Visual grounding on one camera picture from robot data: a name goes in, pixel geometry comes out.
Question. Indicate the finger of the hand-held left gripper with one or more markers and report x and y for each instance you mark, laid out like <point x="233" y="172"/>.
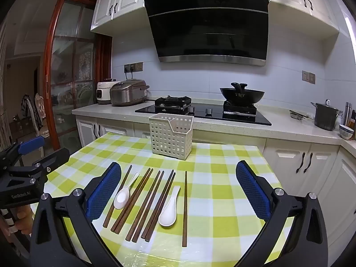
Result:
<point x="54" y="160"/>
<point x="30" y="145"/>

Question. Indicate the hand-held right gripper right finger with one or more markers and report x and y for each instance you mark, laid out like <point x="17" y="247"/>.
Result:
<point x="254" y="192"/>

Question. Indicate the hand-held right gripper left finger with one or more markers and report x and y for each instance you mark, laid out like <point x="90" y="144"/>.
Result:
<point x="104" y="192"/>

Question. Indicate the small white ceramic spoon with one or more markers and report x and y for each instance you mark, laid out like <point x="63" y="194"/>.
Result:
<point x="121" y="199"/>

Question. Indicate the set of wooden chopsticks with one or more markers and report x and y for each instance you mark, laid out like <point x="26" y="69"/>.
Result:
<point x="132" y="200"/>

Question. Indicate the large white ceramic spoon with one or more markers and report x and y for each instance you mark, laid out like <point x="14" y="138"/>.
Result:
<point x="167" y="217"/>

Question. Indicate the cream plastic utensil basket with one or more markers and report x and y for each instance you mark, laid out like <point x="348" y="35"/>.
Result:
<point x="167" y="141"/>

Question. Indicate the person's left hand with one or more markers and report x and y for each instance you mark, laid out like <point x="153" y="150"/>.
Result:
<point x="23" y="219"/>

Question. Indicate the ornate dining chair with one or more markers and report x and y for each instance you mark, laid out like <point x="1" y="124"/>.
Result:
<point x="37" y="111"/>

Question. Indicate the green checked tablecloth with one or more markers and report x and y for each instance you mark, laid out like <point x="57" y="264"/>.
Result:
<point x="217" y="189"/>

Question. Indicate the white base cabinets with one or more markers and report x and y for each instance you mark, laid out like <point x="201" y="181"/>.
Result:
<point x="286" y="155"/>

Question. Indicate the wooden framed glass door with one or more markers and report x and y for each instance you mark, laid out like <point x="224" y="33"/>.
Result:
<point x="69" y="89"/>

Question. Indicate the white electric cooker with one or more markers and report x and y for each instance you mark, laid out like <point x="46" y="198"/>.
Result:
<point x="103" y="93"/>

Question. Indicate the black burner grate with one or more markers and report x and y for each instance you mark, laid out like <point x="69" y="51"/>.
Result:
<point x="172" y="102"/>
<point x="239" y="108"/>

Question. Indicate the black glass cooktop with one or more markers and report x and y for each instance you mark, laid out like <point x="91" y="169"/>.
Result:
<point x="211" y="118"/>

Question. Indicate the grey stove knob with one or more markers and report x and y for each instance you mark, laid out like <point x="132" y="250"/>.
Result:
<point x="191" y="108"/>
<point x="208" y="111"/>

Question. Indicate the black wok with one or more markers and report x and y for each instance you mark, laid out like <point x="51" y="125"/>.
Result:
<point x="242" y="94"/>

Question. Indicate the brown steel rice cooker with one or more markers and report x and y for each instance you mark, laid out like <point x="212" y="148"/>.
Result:
<point x="128" y="93"/>

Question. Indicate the steel stockpot with lid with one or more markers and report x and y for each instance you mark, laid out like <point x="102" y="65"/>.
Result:
<point x="325" y="116"/>

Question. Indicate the blue and white bowl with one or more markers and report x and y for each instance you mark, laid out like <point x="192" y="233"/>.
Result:
<point x="346" y="133"/>

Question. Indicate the oil bottle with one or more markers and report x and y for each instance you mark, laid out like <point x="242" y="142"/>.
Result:
<point x="353" y="125"/>

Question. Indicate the steel thermos bottle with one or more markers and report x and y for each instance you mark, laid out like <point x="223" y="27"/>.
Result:
<point x="347" y="114"/>

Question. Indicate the black glass range hood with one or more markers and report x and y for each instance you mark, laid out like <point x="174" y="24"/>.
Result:
<point x="208" y="33"/>

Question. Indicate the white upper cabinet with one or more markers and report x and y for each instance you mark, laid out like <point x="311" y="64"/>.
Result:
<point x="300" y="2"/>
<point x="119" y="2"/>

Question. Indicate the wall socket strip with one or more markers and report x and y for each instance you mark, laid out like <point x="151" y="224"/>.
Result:
<point x="136" y="66"/>

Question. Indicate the wall switch plate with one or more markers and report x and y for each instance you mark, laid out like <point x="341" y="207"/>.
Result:
<point x="308" y="77"/>

